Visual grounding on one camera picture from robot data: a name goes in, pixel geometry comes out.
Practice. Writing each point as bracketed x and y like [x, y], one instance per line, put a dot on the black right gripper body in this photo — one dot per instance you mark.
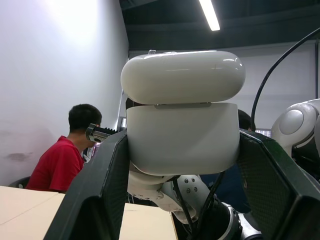
[96, 134]

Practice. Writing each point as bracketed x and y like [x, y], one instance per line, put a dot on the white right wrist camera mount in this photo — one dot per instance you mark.
[147, 187]

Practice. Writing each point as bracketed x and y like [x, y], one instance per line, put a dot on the silver robot body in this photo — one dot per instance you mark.
[292, 120]

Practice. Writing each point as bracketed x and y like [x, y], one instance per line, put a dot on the person in dark blue shirt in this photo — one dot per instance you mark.
[230, 185]

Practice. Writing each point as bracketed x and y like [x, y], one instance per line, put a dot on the person in red shirt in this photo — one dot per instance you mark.
[57, 165]

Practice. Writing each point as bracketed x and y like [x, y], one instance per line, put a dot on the white earbuds charging case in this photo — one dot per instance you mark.
[182, 112]

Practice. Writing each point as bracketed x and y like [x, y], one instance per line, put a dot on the black chair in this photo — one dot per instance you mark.
[20, 182]

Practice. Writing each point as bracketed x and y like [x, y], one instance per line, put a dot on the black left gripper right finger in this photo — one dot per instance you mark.
[280, 190]

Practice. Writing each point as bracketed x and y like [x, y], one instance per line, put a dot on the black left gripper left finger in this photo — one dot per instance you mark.
[100, 190]

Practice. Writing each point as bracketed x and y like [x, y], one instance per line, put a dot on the computer monitor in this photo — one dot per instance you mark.
[263, 133]

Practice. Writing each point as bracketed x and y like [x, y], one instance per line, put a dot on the long ceiling light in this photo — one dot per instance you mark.
[210, 15]

